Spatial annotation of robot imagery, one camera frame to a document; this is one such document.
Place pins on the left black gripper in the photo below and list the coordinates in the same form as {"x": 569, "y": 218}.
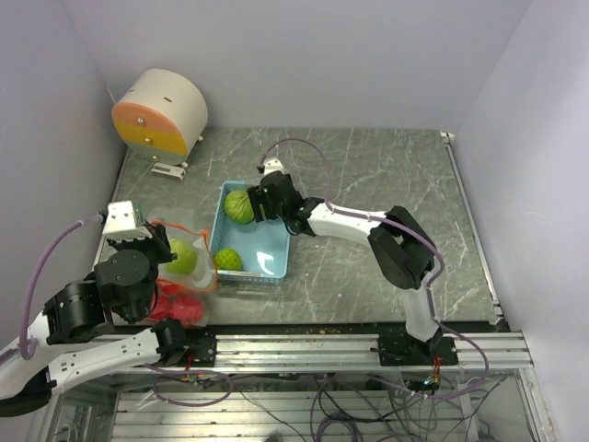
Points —
{"x": 159, "y": 240}

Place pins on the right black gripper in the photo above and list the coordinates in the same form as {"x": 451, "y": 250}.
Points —
{"x": 259, "y": 197}

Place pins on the large green cabbage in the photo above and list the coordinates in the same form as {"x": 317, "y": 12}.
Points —
{"x": 238, "y": 207}
{"x": 186, "y": 260}

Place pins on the clear orange-zip bag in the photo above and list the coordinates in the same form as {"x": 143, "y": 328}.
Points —
{"x": 182, "y": 224}
{"x": 172, "y": 290}

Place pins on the red tomato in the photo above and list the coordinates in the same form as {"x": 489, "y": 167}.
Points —
{"x": 188, "y": 310}

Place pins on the red pomegranate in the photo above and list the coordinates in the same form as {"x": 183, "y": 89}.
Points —
{"x": 162, "y": 308}

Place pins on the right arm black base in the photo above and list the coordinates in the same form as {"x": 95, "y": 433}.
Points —
{"x": 404, "y": 350}

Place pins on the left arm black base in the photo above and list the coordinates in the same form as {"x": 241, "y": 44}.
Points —
{"x": 188, "y": 345}

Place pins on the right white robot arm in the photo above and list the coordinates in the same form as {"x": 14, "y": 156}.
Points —
{"x": 406, "y": 256}

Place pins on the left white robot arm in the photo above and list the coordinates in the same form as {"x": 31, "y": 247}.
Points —
{"x": 57, "y": 352}

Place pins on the light blue plastic basket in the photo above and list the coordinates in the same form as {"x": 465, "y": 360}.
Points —
{"x": 262, "y": 247}

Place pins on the small green cabbage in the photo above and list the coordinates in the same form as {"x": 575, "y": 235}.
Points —
{"x": 228, "y": 260}

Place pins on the white slotted plastic block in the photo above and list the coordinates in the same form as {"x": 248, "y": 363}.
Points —
{"x": 168, "y": 171}

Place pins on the round cream drawer box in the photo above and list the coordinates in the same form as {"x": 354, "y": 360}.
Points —
{"x": 161, "y": 117}

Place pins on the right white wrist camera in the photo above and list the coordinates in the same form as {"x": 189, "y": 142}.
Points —
{"x": 270, "y": 165}

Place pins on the white corner bracket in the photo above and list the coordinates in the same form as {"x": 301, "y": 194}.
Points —
{"x": 448, "y": 138}

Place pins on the aluminium frame rail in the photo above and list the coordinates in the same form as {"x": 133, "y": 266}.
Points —
{"x": 354, "y": 352}

